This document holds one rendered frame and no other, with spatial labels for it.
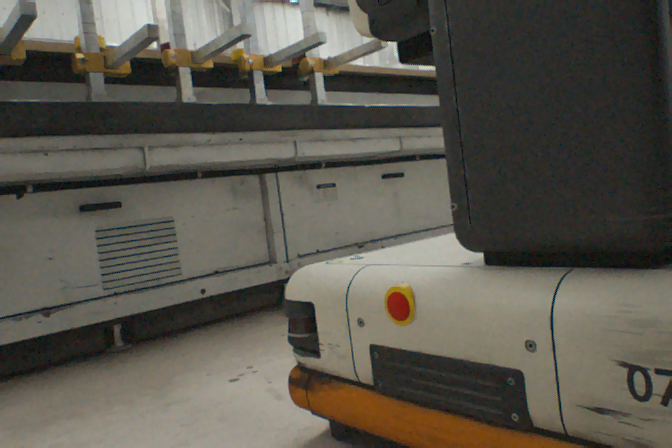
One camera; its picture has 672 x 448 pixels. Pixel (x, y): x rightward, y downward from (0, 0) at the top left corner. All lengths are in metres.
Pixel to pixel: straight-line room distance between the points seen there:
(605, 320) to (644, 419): 0.09
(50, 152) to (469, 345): 1.20
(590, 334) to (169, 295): 1.48
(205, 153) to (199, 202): 0.28
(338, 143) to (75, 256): 0.94
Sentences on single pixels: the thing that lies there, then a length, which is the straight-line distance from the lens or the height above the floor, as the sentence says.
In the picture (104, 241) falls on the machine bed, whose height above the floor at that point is 0.33.
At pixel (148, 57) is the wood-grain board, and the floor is 0.87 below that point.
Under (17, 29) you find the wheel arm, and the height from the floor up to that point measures 0.81.
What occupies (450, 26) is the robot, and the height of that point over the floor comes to 0.56.
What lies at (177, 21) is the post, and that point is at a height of 0.93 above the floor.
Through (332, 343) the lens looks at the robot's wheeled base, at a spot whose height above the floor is 0.18.
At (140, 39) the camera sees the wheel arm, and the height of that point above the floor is 0.79.
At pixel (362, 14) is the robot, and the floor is 0.68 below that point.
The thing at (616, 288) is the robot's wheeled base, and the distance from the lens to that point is 0.57.
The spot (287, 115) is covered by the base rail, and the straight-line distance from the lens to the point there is 1.85.
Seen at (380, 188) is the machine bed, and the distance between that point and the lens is 2.47.
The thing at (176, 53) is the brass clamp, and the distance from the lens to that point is 1.72.
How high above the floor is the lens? 0.39
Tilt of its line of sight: 3 degrees down
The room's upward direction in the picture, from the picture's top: 7 degrees counter-clockwise
